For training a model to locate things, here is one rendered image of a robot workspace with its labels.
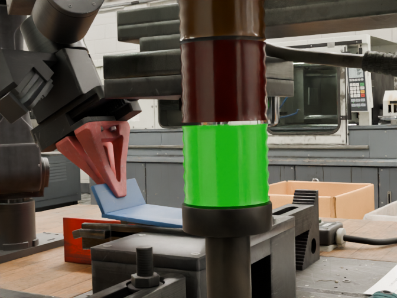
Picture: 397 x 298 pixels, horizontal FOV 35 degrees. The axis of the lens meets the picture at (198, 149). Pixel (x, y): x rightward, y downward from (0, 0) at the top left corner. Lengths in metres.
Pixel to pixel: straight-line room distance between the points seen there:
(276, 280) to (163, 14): 0.26
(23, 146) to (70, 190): 7.09
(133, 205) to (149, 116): 5.56
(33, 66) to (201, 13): 0.36
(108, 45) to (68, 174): 2.12
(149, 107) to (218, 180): 5.94
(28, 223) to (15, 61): 0.38
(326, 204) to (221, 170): 2.57
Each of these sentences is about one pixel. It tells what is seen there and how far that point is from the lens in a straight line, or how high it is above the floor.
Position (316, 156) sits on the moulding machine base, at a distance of 5.34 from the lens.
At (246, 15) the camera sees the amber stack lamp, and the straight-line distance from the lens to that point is 0.27.
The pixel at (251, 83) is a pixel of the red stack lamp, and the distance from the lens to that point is 0.27.
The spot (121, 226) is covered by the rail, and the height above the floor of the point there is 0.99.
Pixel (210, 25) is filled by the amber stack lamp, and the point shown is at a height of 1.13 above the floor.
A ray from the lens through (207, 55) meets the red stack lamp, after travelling 0.26.
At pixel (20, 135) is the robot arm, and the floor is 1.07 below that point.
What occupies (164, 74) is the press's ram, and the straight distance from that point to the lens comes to 0.50.
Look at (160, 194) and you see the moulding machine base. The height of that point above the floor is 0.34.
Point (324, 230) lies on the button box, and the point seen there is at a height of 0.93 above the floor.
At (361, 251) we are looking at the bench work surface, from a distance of 0.89.
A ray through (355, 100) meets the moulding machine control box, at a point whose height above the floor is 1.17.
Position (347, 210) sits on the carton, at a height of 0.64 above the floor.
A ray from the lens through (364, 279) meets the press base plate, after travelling 0.75.
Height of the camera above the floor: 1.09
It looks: 3 degrees down
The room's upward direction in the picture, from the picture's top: 2 degrees counter-clockwise
